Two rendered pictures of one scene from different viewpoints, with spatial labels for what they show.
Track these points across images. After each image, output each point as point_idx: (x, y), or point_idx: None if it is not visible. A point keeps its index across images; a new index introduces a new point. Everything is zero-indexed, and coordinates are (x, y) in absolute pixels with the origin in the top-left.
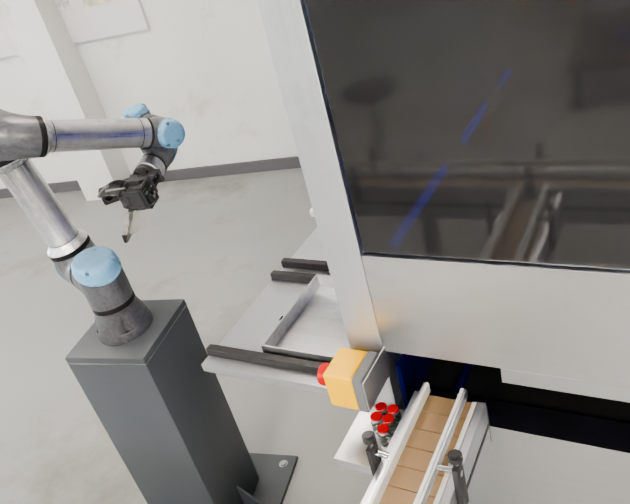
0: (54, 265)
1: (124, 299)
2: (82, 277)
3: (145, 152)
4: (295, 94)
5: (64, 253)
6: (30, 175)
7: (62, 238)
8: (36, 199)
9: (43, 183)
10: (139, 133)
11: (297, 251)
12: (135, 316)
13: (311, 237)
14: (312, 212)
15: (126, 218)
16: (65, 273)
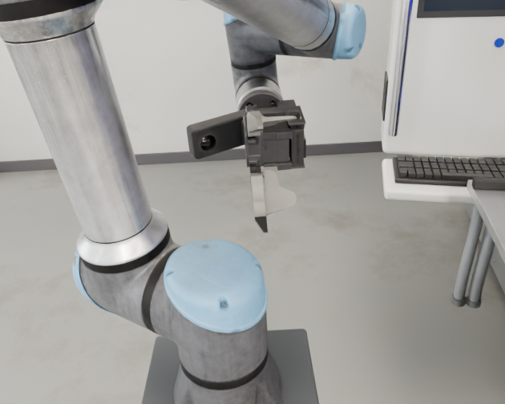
0: (80, 279)
1: (265, 349)
2: (211, 313)
3: (248, 74)
4: None
5: (134, 255)
6: (99, 62)
7: (133, 222)
8: (103, 125)
9: (115, 90)
10: (325, 11)
11: None
12: (273, 379)
13: (498, 224)
14: (391, 193)
15: (257, 183)
16: (123, 297)
